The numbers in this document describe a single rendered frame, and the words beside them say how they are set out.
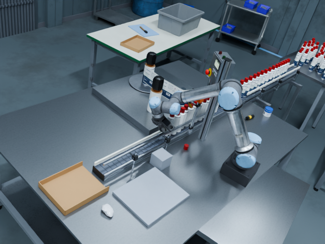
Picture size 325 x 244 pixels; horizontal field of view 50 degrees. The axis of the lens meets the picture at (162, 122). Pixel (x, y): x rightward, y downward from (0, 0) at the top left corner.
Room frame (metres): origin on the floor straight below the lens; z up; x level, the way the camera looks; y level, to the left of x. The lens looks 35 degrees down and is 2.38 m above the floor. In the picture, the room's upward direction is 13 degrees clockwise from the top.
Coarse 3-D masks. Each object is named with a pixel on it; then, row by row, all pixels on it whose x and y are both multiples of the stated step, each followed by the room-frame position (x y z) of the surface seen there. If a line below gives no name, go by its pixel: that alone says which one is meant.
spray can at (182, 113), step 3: (183, 108) 2.09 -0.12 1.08; (183, 111) 2.08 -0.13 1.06; (180, 114) 2.07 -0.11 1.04; (183, 114) 2.08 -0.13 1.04; (180, 117) 2.07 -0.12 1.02; (183, 117) 2.08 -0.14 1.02; (180, 120) 2.07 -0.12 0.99; (183, 120) 2.09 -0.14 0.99; (180, 123) 2.07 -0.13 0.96; (177, 129) 2.07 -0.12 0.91; (180, 129) 2.08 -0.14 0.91; (177, 132) 2.07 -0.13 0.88
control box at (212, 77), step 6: (216, 54) 2.25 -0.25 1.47; (222, 54) 2.25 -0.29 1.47; (228, 54) 2.28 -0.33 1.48; (210, 66) 2.26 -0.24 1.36; (234, 66) 2.16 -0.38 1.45; (210, 72) 2.24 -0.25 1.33; (228, 72) 2.15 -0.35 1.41; (210, 78) 2.21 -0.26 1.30; (216, 78) 2.13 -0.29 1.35; (228, 78) 2.15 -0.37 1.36
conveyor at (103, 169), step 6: (216, 114) 2.45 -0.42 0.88; (162, 132) 2.04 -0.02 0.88; (180, 132) 2.09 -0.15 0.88; (150, 138) 1.93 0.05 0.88; (162, 138) 1.96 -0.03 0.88; (138, 144) 1.84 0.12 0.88; (150, 144) 1.87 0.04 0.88; (156, 144) 1.88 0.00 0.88; (138, 150) 1.78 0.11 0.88; (144, 150) 1.79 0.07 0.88; (114, 156) 1.66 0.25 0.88; (126, 156) 1.69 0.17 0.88; (114, 162) 1.61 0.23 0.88; (120, 162) 1.62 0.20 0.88; (96, 168) 1.52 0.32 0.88; (102, 168) 1.53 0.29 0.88; (108, 168) 1.55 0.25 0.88; (114, 168) 1.56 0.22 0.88
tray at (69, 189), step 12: (72, 168) 1.51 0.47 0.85; (84, 168) 1.54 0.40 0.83; (48, 180) 1.38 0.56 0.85; (60, 180) 1.41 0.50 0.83; (72, 180) 1.43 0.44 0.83; (84, 180) 1.45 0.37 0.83; (96, 180) 1.47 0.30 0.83; (48, 192) 1.27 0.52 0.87; (60, 192) 1.32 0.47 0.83; (72, 192) 1.34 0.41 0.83; (84, 192) 1.36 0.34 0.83; (96, 192) 1.38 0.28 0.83; (60, 204) 1.24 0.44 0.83; (72, 204) 1.26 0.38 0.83; (84, 204) 1.28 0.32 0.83
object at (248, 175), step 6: (228, 162) 1.83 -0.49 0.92; (222, 168) 1.80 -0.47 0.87; (228, 168) 1.79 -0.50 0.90; (234, 168) 1.78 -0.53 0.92; (252, 168) 1.82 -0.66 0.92; (228, 174) 1.78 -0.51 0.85; (234, 174) 1.76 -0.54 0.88; (240, 174) 1.75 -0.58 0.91; (246, 174) 1.75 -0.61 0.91; (252, 174) 1.77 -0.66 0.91; (234, 180) 1.76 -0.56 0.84; (240, 180) 1.74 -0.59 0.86; (246, 180) 1.73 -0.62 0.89
